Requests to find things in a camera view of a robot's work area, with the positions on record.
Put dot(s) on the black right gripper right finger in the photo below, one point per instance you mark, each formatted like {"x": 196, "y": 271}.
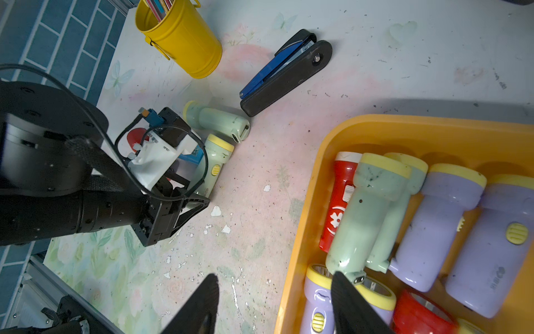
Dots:
{"x": 352, "y": 313}

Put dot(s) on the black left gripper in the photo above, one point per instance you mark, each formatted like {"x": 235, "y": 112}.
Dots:
{"x": 25, "y": 219}

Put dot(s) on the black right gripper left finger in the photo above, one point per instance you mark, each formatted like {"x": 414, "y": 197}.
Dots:
{"x": 199, "y": 313}

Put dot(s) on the purple flashlight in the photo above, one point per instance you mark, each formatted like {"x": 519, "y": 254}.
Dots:
{"x": 318, "y": 316}
{"x": 448, "y": 192}
{"x": 495, "y": 250}
{"x": 466, "y": 327}
{"x": 381, "y": 298}

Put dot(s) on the green flashlight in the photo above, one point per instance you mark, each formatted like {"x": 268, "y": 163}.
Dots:
{"x": 379, "y": 181}
{"x": 218, "y": 153}
{"x": 378, "y": 258}

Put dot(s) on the red flashlight with white logo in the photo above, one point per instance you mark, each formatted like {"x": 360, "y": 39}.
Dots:
{"x": 344, "y": 169}

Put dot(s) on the yellow plastic storage tray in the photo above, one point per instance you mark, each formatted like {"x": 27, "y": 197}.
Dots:
{"x": 491, "y": 148}

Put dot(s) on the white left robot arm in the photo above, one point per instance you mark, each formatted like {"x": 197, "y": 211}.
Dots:
{"x": 56, "y": 180}

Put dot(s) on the green flashlight horizontal top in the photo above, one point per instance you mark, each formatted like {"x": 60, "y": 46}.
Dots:
{"x": 201, "y": 117}

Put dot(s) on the yellow pen holder cup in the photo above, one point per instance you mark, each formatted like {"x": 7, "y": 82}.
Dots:
{"x": 182, "y": 36}

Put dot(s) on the blue black stapler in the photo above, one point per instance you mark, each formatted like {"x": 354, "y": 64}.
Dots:
{"x": 300, "y": 58}

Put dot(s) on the pens in cup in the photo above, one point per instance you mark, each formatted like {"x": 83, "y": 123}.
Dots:
{"x": 159, "y": 8}

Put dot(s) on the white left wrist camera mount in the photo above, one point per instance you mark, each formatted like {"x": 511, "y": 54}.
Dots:
{"x": 161, "y": 147}

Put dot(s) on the aluminium front rail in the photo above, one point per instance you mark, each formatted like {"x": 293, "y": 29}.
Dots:
{"x": 43, "y": 303}

